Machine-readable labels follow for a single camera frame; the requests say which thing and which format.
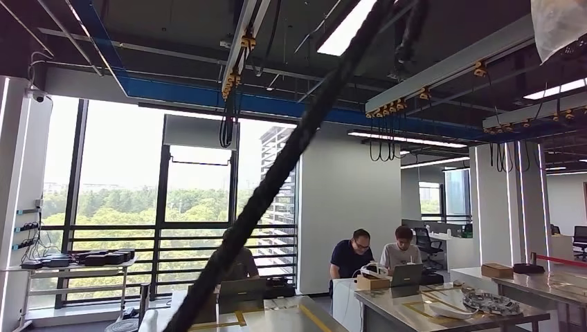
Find stainless steel workbench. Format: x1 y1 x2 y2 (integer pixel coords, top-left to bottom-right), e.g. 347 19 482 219
353 282 552 332
491 270 587 332
187 295 350 332

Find grey roller blind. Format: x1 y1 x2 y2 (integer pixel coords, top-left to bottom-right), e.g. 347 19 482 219
163 113 240 152

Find person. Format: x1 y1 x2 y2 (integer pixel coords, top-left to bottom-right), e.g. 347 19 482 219
328 228 376 297
379 225 423 277
219 229 260 284

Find thin strip light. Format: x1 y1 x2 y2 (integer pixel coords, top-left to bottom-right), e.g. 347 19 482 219
399 156 471 170
347 131 468 149

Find black bag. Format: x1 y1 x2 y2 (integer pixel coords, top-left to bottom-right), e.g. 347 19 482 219
264 277 297 300

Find white VR headset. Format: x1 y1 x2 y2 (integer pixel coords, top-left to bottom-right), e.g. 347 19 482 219
359 261 390 279

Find blue overhead crane beam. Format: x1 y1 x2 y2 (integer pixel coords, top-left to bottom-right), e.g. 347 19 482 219
69 0 587 144

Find open grey laptop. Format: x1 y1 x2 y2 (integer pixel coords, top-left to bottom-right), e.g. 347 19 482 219
217 277 267 315
390 263 424 288

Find small cardboard box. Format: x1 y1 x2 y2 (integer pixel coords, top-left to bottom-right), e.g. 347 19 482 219
355 274 392 291

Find long ceiling light panel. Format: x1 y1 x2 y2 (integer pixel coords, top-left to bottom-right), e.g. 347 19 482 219
316 0 378 57
522 78 587 101

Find black mesh office chair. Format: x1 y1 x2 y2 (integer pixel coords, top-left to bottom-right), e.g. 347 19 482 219
412 227 445 270
572 225 587 263

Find white counter desk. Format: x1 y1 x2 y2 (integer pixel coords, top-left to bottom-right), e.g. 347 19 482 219
428 231 483 272

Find black equipment case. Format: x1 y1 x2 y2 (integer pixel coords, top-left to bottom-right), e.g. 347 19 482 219
73 248 136 268

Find white plastic sheet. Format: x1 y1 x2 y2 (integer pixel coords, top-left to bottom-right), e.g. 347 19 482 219
428 302 480 321

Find flat cardboard box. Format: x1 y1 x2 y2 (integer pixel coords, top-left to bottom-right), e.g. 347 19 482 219
480 262 515 279

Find white round base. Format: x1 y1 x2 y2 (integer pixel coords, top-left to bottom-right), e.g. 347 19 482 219
104 317 141 332

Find white metal side table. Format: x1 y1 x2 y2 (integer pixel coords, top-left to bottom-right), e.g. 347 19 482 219
19 256 139 332

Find black zip carrying case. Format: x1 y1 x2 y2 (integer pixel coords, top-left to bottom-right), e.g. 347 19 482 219
512 261 547 275

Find long red barrier belt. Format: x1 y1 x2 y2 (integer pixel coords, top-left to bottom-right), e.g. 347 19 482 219
533 254 587 270

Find translucent white plastic bag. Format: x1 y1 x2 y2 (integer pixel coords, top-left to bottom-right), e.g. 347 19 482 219
530 0 587 64

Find black braided tether rope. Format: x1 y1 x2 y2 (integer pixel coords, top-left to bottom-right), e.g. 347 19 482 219
161 0 431 332

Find black hanging cable loops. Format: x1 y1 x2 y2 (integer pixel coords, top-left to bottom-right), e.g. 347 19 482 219
487 140 532 174
368 113 406 163
218 91 238 149

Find white overhead gantry rail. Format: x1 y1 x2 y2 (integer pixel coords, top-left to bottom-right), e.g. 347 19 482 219
220 0 272 100
365 12 536 115
482 89 587 131

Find short black post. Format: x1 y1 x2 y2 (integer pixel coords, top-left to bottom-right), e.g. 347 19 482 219
137 282 153 318

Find grey ring-shaped part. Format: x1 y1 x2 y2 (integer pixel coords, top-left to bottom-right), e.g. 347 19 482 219
462 290 523 317

